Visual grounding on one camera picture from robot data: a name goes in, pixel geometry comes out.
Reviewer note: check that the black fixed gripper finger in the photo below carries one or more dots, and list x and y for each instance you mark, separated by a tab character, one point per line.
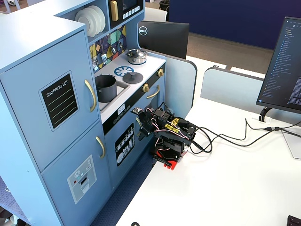
142	134

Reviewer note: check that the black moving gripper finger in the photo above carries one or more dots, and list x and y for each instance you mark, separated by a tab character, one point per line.
150	132

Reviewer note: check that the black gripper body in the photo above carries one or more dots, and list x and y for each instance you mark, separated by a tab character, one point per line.
144	129

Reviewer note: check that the gray pot lid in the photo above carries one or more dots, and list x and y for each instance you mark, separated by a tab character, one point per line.
132	78

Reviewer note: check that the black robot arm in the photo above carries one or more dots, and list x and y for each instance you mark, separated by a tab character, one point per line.
175	135

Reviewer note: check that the steel pot with lid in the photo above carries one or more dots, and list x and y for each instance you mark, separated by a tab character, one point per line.
136	57

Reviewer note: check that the gold stove knob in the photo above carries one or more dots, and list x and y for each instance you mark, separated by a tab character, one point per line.
160	72
145	87

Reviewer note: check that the gray toy sink basin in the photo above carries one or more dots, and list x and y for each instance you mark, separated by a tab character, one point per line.
122	90

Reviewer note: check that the light blue desk divider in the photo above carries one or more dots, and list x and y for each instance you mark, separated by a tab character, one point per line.
178	82
230	88

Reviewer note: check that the gray toy pot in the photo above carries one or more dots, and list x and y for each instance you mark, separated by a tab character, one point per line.
107	90

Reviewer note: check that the steel toy spatula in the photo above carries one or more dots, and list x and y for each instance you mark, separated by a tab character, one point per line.
104	58

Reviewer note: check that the steel slotted spoon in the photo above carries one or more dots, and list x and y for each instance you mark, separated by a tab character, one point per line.
95	66

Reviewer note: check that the gray water dispenser panel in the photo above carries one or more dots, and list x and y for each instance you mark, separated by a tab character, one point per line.
81	180

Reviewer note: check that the steel toy ladle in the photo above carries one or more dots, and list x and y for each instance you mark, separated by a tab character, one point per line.
113	50

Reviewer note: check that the small steel toy spoon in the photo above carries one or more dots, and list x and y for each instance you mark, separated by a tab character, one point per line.
120	44

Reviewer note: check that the black Dell monitor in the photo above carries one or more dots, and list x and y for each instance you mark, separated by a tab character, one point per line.
164	38

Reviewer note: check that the shopping list blackboard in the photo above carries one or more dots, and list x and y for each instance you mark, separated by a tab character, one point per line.
60	101

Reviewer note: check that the white chair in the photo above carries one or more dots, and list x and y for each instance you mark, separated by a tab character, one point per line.
155	14

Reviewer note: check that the white toy plate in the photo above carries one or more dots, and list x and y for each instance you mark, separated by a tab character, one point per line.
103	16
97	18
85	23

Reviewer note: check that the black toy microwave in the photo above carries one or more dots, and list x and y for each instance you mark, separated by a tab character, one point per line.
131	4

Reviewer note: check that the blue toy kitchen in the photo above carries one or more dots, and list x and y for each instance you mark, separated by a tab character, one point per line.
35	70

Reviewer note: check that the gray monitor stand base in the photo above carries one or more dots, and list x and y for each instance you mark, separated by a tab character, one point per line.
292	143

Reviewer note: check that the monitor with lit screen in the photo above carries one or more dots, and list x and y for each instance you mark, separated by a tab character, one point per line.
282	70

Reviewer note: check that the black keyboard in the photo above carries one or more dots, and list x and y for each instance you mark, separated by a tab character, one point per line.
295	221

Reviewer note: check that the small wrist camera board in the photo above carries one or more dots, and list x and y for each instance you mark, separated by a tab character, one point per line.
137	110

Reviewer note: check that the red robot base plate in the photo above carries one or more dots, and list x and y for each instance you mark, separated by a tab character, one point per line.
172	163

